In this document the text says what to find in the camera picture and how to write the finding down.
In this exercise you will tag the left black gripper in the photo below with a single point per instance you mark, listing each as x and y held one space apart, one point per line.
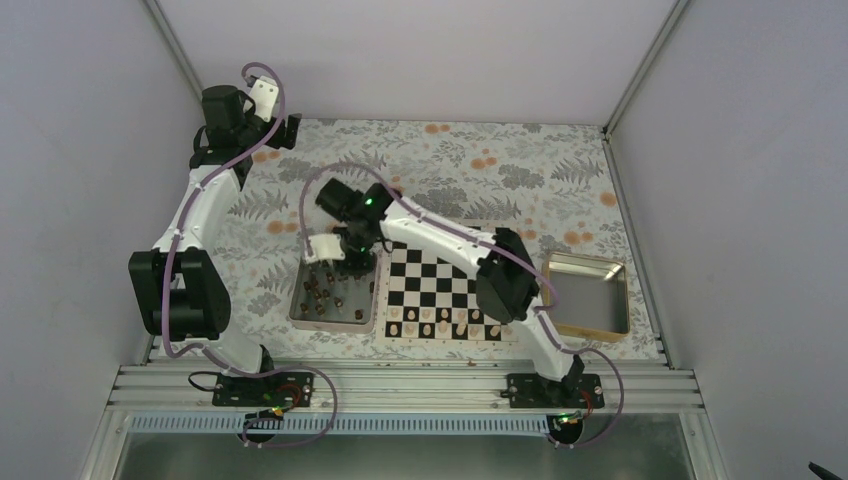
277 141

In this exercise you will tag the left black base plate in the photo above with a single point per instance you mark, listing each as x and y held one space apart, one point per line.
283 390

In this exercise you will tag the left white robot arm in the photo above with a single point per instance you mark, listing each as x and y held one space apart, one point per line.
179 292

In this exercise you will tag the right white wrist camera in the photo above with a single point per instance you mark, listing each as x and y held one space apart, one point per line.
323 247

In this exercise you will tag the aluminium rail frame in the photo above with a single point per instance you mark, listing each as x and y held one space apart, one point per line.
415 387

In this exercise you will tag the silver metal tray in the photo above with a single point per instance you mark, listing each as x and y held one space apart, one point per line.
340 294

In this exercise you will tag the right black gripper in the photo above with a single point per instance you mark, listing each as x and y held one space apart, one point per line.
365 263

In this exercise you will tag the gold rimmed metal tray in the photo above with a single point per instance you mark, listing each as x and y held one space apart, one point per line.
593 297

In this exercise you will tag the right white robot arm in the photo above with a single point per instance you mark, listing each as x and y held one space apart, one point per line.
507 285

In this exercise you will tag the black white chessboard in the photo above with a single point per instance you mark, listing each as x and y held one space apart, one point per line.
418 287

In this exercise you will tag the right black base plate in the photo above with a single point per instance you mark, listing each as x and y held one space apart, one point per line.
531 391

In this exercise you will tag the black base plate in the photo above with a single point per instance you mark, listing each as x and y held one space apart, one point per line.
531 391
283 390

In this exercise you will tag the floral patterned table mat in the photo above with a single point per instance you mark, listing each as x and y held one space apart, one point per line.
551 184

